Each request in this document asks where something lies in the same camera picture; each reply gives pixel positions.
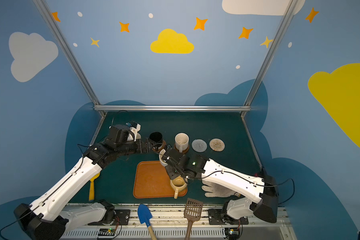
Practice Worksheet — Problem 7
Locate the white cream mug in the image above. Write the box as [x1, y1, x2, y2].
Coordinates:
[175, 133, 189, 149]

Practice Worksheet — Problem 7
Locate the blue toy shovel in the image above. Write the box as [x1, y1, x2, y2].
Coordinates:
[138, 204, 157, 240]

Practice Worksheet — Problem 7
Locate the white light-blue mug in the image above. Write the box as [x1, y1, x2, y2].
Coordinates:
[159, 149, 168, 167]

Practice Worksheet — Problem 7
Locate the grey white woven coaster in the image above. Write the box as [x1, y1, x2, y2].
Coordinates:
[192, 139, 208, 153]

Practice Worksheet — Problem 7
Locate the orange rectangular serving tray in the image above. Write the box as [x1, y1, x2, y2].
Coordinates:
[133, 161, 176, 199]

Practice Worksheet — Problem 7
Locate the green circuit board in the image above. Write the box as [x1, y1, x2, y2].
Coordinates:
[224, 228, 240, 240]
[97, 228, 116, 240]

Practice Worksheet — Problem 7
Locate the black mug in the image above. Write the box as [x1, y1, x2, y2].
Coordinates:
[149, 132, 163, 151]

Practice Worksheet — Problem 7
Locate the horizontal aluminium frame rail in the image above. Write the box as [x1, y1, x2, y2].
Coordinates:
[94, 105, 251, 112]

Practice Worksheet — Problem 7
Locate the brown wooden round coaster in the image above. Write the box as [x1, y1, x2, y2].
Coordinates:
[152, 140, 167, 153]

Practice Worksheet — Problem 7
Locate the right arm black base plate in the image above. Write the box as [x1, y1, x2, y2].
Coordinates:
[208, 209, 249, 225]

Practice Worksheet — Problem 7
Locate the yellow toy shovel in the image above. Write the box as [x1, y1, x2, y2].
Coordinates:
[89, 173, 100, 202]

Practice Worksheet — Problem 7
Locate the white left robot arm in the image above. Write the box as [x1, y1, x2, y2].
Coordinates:
[14, 139, 153, 240]

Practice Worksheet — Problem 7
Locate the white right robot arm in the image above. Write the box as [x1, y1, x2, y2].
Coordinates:
[160, 148, 279, 223]

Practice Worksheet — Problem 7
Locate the left green circuit board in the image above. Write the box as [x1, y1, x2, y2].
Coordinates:
[97, 228, 116, 240]

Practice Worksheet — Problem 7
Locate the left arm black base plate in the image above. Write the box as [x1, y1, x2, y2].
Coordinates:
[88, 210, 131, 226]

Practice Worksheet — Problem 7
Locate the left aluminium frame post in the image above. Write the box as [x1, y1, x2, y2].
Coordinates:
[33, 0, 101, 106]

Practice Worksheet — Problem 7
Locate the right green circuit board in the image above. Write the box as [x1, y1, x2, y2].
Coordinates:
[224, 228, 240, 240]

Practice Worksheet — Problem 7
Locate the beige spiral woven coaster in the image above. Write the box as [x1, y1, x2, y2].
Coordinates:
[209, 138, 225, 152]

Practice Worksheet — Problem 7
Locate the beige yellow mug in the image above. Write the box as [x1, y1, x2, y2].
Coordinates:
[170, 176, 188, 199]

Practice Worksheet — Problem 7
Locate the white knitted work glove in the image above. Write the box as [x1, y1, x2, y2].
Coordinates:
[202, 180, 241, 198]

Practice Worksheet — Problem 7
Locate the aluminium frame post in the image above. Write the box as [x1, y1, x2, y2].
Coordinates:
[33, 0, 101, 106]
[241, 0, 299, 121]

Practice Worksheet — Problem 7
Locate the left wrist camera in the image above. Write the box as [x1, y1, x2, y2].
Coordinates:
[107, 122, 141, 144]

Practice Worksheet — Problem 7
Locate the brown slotted spatula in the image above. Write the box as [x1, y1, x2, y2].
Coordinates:
[184, 198, 204, 240]

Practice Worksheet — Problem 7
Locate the right aluminium frame post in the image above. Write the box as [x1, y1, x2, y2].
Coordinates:
[241, 0, 299, 121]

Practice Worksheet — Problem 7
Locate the front aluminium rail bed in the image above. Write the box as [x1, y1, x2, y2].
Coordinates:
[61, 204, 297, 240]

